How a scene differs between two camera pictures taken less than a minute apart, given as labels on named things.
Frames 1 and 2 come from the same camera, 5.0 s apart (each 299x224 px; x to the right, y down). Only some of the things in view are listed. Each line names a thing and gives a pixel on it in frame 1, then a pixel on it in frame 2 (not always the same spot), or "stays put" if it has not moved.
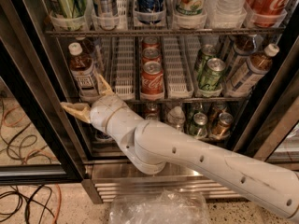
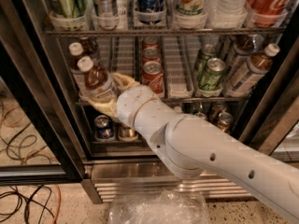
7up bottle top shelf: (190, 0) stays put
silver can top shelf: (107, 15) stays put
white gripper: (101, 111) -> (130, 104)
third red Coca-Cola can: (150, 42) stays put
